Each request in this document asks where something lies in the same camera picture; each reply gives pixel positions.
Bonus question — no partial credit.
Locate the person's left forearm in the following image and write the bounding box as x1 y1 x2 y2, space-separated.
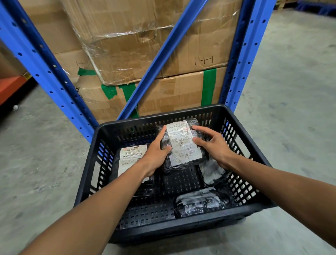
20 160 151 255

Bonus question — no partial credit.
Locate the person's right hand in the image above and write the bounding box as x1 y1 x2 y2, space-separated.
192 125 238 170

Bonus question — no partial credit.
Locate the cardboard box with green tape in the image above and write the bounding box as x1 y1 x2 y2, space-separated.
75 67 227 125

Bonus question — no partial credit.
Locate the black packet with label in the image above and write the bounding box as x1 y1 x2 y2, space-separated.
110 143 161 197
159 118 209 174

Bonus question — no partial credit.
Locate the person's left hand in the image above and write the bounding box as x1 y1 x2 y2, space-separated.
139 125 173 178

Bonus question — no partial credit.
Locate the plain cardboard box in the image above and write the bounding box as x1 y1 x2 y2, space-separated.
18 0 98 84

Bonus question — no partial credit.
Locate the orange rack beam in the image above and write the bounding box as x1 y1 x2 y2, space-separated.
0 75 30 106

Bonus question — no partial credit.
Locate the person's right forearm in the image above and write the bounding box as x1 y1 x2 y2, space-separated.
227 154 336 248

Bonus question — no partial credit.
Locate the blue metal rack frame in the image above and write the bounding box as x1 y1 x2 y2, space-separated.
0 0 277 143

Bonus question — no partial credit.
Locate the small black wrapped packet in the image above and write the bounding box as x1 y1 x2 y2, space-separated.
199 159 228 187

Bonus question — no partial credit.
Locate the black plastic wrapped packet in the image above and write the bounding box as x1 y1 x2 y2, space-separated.
174 187 237 218

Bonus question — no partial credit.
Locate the large plastic wrapped cardboard box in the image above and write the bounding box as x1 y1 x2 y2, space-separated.
61 0 242 86

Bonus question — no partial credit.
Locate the black packet with flat label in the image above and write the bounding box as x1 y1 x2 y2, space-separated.
110 143 161 197

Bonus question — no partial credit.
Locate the blue pallet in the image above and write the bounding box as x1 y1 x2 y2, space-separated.
296 0 336 16

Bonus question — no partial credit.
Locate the black plastic crate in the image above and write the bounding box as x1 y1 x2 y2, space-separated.
74 104 277 245

